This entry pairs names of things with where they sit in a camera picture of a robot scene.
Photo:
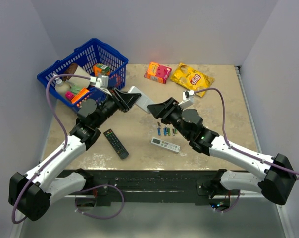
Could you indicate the yellow Lays chips bag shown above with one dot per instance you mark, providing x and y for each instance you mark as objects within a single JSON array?
[{"x": 190, "y": 78}]

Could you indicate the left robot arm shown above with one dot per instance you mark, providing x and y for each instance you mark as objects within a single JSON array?
[{"x": 35, "y": 191}]

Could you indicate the white bottle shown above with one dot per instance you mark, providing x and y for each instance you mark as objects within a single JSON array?
[{"x": 61, "y": 87}]

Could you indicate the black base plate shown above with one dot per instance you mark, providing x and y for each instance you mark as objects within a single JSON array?
[{"x": 148, "y": 186}]

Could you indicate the blue battery middle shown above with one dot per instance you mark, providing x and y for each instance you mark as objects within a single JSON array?
[{"x": 165, "y": 131}]

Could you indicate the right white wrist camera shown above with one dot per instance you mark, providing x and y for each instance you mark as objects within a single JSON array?
[{"x": 188, "y": 99}]

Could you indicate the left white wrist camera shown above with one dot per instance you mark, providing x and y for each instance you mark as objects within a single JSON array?
[{"x": 100, "y": 83}]

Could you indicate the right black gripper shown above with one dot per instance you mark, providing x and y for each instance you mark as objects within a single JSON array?
[{"x": 164, "y": 110}]

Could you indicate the long white remote control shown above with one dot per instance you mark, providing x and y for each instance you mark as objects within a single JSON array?
[{"x": 166, "y": 145}]

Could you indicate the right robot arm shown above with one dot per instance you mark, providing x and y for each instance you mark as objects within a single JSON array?
[{"x": 270, "y": 176}]

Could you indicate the light green packet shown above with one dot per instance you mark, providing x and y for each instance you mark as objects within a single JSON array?
[{"x": 75, "y": 89}]

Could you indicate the black TV remote control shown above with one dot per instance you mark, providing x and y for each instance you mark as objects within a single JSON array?
[{"x": 116, "y": 144}]

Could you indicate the cream cylindrical container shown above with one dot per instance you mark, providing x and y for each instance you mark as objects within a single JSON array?
[{"x": 75, "y": 69}]

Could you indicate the orange green juice carton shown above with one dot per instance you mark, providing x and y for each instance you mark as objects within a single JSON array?
[{"x": 101, "y": 69}]

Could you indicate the orange pink snack box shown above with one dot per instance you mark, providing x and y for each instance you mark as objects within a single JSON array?
[{"x": 158, "y": 73}]

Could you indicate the pink small box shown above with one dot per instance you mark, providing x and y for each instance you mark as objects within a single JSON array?
[{"x": 69, "y": 95}]

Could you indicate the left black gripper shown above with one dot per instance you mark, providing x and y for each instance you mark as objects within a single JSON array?
[{"x": 129, "y": 99}]

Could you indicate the orange box in basket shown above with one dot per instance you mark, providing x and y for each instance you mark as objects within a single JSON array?
[{"x": 78, "y": 96}]

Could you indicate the blue plastic shopping basket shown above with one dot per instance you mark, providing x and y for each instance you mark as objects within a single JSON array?
[{"x": 86, "y": 56}]

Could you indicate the small white remote control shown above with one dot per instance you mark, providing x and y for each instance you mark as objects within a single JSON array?
[{"x": 143, "y": 101}]

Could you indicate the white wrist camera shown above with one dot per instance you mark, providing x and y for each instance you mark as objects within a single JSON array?
[
  {"x": 100, "y": 83},
  {"x": 188, "y": 99}
]

